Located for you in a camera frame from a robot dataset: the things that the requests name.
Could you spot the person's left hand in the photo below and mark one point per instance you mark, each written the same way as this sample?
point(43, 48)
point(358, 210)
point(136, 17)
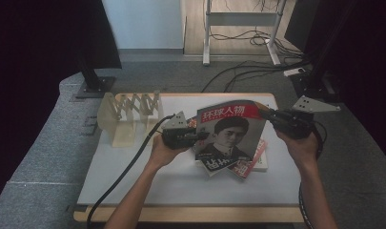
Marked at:
point(160, 156)

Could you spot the white desk frame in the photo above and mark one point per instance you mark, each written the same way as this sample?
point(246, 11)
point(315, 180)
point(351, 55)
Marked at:
point(241, 18)

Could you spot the white magazine with snowy scene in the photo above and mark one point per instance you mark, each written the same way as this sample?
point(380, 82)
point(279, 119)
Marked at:
point(262, 163)

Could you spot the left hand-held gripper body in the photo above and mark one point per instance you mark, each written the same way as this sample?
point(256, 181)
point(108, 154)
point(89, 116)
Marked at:
point(178, 138)

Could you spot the red-brown magazine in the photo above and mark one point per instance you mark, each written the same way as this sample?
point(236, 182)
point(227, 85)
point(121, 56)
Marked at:
point(244, 168)

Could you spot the beige expandable book rack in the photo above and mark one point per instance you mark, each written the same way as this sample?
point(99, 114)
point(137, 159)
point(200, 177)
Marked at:
point(124, 133)

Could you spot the portrait magazine with red label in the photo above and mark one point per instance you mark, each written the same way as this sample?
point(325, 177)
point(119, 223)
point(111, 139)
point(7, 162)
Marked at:
point(228, 133)

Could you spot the black panel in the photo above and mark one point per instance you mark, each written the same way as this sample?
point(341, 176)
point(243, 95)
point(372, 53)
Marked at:
point(298, 22)

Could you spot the white power strip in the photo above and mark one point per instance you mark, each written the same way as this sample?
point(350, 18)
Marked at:
point(294, 72)

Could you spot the person's right hand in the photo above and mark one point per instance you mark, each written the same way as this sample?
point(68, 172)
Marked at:
point(303, 149)

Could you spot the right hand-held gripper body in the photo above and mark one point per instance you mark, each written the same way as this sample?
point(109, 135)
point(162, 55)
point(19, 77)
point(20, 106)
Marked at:
point(294, 124)

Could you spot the black curtain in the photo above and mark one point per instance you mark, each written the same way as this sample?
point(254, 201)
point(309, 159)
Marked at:
point(371, 63)
point(38, 47)

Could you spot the black stand with heavy base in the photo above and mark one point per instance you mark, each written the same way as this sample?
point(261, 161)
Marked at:
point(311, 86)

